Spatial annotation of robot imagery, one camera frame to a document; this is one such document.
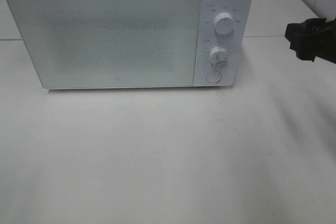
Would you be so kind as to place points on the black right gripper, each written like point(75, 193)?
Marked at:
point(324, 39)

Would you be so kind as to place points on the white timer knob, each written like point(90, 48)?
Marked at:
point(217, 55)

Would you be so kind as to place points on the round white door button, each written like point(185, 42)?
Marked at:
point(213, 76)

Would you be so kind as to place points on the white microwave door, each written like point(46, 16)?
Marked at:
point(109, 43)

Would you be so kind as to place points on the upper white power knob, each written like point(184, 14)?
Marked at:
point(223, 22)

